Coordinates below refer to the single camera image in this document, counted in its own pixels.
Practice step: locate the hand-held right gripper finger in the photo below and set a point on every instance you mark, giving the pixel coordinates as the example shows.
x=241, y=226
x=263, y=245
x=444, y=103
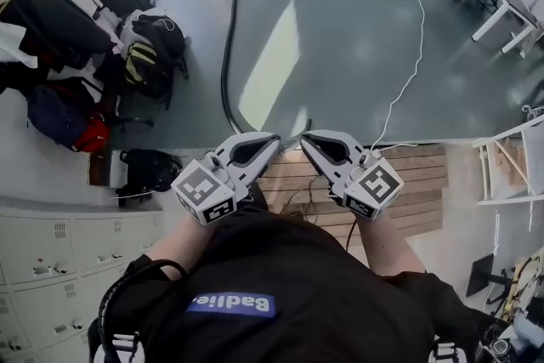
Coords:
x=325, y=174
x=350, y=144

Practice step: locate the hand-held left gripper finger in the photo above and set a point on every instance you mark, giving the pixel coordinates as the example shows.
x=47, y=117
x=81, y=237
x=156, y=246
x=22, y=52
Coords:
x=251, y=137
x=259, y=168

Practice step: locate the hanging dark clothes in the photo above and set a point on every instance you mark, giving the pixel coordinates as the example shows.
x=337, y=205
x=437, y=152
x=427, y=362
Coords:
x=51, y=25

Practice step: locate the white locker cabinet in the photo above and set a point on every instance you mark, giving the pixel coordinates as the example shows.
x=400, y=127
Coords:
x=42, y=246

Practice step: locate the black backpack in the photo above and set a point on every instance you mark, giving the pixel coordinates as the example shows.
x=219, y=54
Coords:
x=161, y=34

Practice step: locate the wooden slat platform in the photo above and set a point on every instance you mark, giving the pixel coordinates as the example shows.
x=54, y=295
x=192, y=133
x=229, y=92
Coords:
x=416, y=191

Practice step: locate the white jacket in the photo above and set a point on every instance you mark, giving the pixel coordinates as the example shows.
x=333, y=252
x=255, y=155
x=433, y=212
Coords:
x=124, y=29

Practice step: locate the white shelf rack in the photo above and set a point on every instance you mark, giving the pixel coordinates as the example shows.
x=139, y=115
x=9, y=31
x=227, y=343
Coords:
x=510, y=199

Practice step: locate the person's right forearm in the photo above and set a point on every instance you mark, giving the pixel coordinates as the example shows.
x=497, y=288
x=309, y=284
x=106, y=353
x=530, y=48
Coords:
x=387, y=246

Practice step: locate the person's black shirt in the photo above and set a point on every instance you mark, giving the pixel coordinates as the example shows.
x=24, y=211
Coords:
x=319, y=289

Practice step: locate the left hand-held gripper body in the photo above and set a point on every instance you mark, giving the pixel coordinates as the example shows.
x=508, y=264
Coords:
x=200, y=191

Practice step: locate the navy red backpack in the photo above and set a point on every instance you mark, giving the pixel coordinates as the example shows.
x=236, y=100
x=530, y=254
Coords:
x=55, y=115

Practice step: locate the yellow striped black bag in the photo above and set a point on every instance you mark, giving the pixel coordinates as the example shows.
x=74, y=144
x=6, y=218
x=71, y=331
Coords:
x=142, y=64

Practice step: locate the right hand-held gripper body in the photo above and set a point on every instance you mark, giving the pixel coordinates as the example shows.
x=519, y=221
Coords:
x=374, y=187

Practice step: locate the person's left forearm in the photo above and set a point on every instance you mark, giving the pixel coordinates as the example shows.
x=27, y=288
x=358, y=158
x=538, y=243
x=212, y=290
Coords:
x=183, y=238

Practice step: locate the black floor bag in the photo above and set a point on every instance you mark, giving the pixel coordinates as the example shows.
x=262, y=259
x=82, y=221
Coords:
x=144, y=174

